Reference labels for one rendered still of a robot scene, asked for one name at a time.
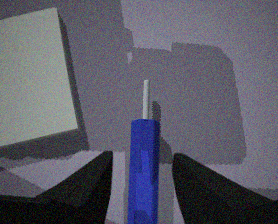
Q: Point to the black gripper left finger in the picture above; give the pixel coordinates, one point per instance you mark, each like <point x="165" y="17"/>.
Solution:
<point x="82" y="198"/>

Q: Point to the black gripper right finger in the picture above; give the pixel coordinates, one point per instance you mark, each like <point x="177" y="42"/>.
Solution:
<point x="206" y="197"/>

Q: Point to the blue stylus with grey tip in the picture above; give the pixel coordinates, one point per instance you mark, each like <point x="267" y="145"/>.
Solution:
<point x="144" y="167"/>

